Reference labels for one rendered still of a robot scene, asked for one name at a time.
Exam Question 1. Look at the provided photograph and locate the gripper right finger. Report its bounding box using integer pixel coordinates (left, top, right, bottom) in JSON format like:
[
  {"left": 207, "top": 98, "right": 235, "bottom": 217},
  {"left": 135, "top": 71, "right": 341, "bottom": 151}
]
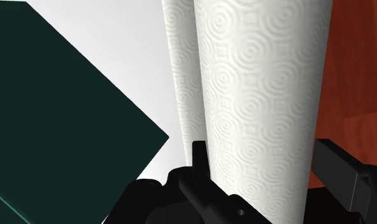
[{"left": 311, "top": 138, "right": 377, "bottom": 224}]

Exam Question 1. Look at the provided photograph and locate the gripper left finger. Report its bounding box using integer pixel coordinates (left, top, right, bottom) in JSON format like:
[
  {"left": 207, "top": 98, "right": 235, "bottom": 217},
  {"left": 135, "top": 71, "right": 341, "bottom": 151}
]
[{"left": 102, "top": 140, "right": 274, "bottom": 224}]

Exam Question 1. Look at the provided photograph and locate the white embossed paper towel roll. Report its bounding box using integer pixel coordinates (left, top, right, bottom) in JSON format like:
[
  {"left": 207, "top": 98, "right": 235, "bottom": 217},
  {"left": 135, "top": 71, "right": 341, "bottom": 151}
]
[
  {"left": 193, "top": 0, "right": 334, "bottom": 224},
  {"left": 160, "top": 0, "right": 210, "bottom": 167}
]

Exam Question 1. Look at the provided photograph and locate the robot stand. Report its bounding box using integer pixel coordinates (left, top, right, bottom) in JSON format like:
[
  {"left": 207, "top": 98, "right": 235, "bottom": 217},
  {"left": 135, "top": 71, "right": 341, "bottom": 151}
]
[{"left": 0, "top": 0, "right": 170, "bottom": 224}]

